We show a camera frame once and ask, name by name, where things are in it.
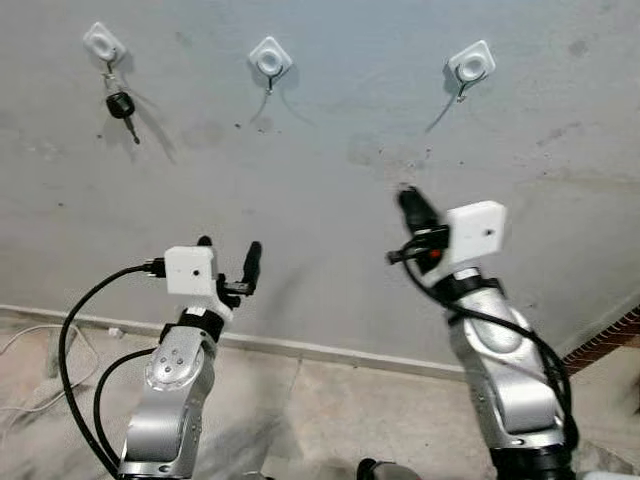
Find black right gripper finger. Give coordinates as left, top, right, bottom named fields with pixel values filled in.
left=397, top=185, right=441, bottom=236

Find grey robot right leg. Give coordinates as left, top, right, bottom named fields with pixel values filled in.
left=357, top=458, right=421, bottom=480

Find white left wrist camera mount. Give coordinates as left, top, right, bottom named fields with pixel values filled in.
left=164, top=245, right=234, bottom=321

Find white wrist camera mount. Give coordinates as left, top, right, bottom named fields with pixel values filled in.
left=164, top=245, right=234, bottom=321
left=440, top=200, right=508, bottom=281

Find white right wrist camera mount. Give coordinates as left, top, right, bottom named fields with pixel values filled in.
left=440, top=200, right=508, bottom=281

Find white adhesive wall hook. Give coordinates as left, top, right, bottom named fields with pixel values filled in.
left=82, top=22, right=128, bottom=79
left=248, top=36, right=294, bottom=96
left=447, top=40, right=497, bottom=104

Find black head key with ring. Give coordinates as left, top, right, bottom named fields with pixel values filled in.
left=103, top=68, right=142, bottom=146

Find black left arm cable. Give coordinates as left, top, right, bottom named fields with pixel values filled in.
left=92, top=347, right=156, bottom=469

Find black left wrist camera cable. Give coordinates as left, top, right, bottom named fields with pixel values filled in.
left=57, top=258, right=169, bottom=476

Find white floor cable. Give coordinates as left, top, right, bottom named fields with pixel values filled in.
left=0, top=322, right=101, bottom=421

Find dark red tiled wall edge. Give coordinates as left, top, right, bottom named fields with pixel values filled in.
left=562, top=308, right=640, bottom=376

